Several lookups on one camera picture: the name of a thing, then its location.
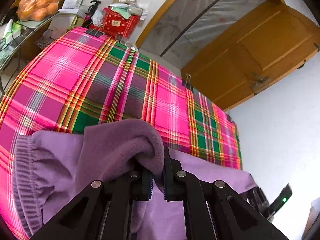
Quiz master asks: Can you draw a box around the plastic-covered doorway curtain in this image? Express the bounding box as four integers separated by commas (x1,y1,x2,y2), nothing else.
141,0,266,68

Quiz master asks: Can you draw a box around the red gift box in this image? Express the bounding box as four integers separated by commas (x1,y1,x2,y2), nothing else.
88,8,140,38

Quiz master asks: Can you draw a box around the purple fleece garment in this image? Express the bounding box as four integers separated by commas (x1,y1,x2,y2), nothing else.
12,119,258,240

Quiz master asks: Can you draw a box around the black binder clip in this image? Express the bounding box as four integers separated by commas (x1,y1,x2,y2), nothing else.
182,73,194,93

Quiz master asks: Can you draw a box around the pink plaid tablecloth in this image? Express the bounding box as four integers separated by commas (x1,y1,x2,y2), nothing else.
1,27,242,239

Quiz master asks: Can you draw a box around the bag of oranges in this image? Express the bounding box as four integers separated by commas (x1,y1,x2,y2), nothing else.
17,0,60,22

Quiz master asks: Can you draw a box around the cluttered glass side table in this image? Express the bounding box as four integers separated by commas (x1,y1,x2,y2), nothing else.
1,12,59,96

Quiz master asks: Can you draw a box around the black spray bottle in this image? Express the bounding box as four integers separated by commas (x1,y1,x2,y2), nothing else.
82,0,101,28

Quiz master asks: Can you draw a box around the wooden door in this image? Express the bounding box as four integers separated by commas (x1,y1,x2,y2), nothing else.
181,1,319,110

